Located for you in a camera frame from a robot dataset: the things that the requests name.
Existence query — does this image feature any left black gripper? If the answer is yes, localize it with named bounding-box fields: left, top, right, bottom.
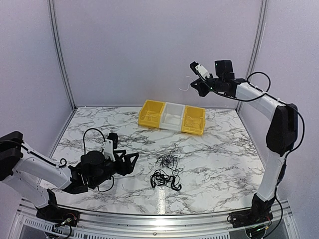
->
left=91, top=150, right=139, bottom=188

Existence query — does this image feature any thin black cable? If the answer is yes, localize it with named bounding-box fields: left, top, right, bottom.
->
left=155, top=143, right=184, bottom=172

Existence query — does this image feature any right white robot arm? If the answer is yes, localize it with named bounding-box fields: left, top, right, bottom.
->
left=190, top=60, right=302, bottom=223

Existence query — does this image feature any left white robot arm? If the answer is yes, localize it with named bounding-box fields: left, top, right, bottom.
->
left=0, top=131, right=139, bottom=222

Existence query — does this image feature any right yellow plastic bin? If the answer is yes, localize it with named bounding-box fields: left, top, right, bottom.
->
left=181, top=105, right=206, bottom=135

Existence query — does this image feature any yellow plastic bin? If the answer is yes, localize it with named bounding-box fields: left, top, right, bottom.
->
left=138, top=100, right=165, bottom=128
left=181, top=105, right=206, bottom=135

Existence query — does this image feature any white plastic bin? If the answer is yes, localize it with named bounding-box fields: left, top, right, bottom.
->
left=159, top=102, right=185, bottom=131

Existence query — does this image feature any left yellow plastic bin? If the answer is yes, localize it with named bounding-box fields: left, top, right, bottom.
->
left=138, top=100, right=165, bottom=128

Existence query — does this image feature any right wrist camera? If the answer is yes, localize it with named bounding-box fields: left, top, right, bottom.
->
left=189, top=61, right=212, bottom=79

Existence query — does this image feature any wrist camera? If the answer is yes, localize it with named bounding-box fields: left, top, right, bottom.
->
left=189, top=61, right=212, bottom=79
left=103, top=132, right=118, bottom=162

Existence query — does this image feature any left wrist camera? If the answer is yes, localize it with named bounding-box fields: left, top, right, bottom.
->
left=103, top=132, right=118, bottom=162

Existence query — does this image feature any right aluminium corner post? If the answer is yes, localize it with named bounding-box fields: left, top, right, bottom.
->
left=235, top=0, right=267, bottom=113

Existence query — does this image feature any aluminium corner post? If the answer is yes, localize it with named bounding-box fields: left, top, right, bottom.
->
left=235, top=0, right=267, bottom=113
left=47, top=0, right=77, bottom=112

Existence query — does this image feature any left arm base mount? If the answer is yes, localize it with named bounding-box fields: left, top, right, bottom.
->
left=36, top=189, right=80, bottom=227

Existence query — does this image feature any aluminium front rail frame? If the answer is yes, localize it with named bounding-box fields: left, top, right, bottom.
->
left=9, top=196, right=297, bottom=239

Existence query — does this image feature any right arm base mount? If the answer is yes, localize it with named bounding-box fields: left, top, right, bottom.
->
left=227, top=194, right=276, bottom=228

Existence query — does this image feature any left aluminium corner post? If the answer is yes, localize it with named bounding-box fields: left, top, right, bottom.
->
left=47, top=0, right=77, bottom=112

